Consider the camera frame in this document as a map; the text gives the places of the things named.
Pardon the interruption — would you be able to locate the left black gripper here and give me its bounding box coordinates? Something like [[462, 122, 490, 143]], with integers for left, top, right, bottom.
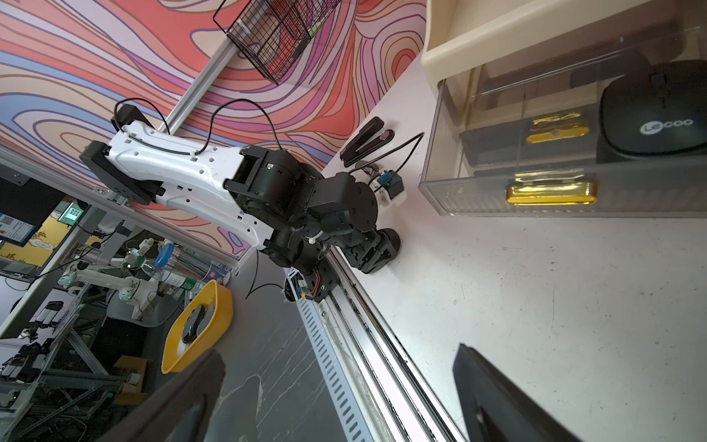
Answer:
[[342, 228, 401, 274]]

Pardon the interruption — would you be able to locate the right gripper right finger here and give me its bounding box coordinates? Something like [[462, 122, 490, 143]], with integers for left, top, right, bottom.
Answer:
[[453, 344, 578, 441]]

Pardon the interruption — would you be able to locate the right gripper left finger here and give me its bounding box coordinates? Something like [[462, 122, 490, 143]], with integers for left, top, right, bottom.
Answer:
[[99, 350, 226, 442]]

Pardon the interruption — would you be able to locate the grey transparent drawer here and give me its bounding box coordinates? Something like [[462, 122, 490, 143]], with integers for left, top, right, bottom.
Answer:
[[420, 27, 706, 217]]

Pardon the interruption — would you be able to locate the black wireless mouse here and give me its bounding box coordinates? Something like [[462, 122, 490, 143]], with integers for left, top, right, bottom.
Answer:
[[597, 59, 706, 164]]

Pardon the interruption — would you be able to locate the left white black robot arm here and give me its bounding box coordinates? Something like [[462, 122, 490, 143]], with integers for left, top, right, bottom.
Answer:
[[80, 105, 401, 302]]

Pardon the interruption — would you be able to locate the cream drawer organizer cabinet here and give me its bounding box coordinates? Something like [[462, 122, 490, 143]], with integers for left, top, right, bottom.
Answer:
[[421, 1, 706, 90]]

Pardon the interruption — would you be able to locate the small silver staple remover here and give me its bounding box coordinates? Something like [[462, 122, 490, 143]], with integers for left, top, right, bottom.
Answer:
[[353, 163, 380, 182]]

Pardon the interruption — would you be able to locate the black stapler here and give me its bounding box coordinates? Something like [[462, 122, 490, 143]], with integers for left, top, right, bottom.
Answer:
[[340, 116, 395, 168]]

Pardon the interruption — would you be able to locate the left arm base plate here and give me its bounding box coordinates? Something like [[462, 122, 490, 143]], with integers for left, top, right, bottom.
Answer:
[[283, 268, 338, 303]]

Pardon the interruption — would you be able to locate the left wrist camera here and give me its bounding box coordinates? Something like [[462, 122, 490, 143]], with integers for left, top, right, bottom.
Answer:
[[372, 171, 407, 210]]

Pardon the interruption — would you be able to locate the aluminium front rail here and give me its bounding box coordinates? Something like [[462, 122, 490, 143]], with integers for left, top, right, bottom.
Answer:
[[296, 252, 466, 441]]

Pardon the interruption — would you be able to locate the left black wire basket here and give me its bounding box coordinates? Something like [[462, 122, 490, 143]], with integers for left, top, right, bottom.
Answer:
[[212, 0, 340, 85]]

